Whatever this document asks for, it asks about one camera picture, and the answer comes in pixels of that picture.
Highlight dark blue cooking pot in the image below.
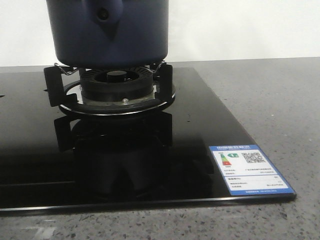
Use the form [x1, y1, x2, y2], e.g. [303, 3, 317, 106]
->
[46, 0, 169, 69]

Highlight metal wire pot ring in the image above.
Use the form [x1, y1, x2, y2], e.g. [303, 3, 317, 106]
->
[53, 59, 167, 76]

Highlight right black pot support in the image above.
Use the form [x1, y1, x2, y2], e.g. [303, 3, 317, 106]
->
[43, 62, 175, 117]

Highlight black glass gas stove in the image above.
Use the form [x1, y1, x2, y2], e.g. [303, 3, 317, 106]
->
[0, 68, 297, 216]

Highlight blue energy label sticker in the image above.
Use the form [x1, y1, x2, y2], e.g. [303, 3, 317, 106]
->
[209, 144, 294, 196]

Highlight right gas burner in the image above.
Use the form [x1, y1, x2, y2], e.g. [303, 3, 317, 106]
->
[80, 67, 153, 102]

